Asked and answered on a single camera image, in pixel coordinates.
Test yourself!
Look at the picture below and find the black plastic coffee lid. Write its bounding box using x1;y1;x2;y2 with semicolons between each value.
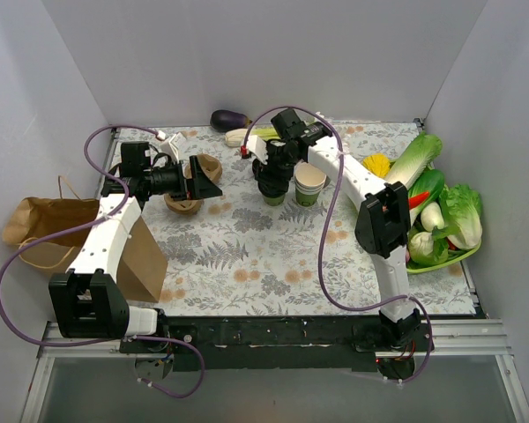
257;178;289;198

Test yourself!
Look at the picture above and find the brown cardboard cup carrier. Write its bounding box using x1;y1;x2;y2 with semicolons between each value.
164;153;222;216

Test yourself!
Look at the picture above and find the brown paper bag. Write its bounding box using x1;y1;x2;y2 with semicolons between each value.
2;194;168;303

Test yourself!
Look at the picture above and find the green white paper cup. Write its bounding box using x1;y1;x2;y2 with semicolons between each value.
263;193;286;207

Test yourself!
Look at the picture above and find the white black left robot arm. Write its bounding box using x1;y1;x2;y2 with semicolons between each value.
48;141;222;353

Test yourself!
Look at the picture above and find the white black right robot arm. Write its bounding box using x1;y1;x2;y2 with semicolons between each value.
241;106;421;351

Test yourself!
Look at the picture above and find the stack of paper cups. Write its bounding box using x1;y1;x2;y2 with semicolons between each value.
294;162;327;207

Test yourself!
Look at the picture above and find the green white toy leek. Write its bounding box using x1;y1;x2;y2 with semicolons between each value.
225;127;279;148

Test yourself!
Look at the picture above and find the purple toy eggplant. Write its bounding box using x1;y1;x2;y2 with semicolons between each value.
210;109;252;133

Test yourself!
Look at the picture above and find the floral patterned table mat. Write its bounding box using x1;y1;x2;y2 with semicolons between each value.
70;122;478;317

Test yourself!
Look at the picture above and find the orange toy carrot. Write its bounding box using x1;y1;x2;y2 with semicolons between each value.
408;191;430;210

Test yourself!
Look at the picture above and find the large toy napa cabbage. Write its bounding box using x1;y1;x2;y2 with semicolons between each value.
385;132;443;189

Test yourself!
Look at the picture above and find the white toy bok choy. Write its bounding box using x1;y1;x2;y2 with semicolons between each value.
408;232;449;266

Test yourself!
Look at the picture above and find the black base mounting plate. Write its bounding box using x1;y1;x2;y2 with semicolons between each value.
118;315;438;374

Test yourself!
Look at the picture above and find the toy green lettuce head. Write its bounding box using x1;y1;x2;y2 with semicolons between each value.
439;184;482;250

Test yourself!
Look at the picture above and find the green plastic tray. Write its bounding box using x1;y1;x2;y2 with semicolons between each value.
406;240;482;274

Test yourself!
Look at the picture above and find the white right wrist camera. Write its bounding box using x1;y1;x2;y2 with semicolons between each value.
241;135;268;165

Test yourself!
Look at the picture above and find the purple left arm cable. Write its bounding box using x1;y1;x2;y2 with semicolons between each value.
0;125;206;400

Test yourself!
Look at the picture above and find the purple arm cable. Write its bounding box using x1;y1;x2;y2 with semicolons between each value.
0;125;206;400
242;105;436;385

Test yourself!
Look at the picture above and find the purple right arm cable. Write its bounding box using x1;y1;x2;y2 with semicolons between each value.
242;105;436;385

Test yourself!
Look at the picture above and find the aluminium frame rail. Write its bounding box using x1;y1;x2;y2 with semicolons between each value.
22;318;529;422

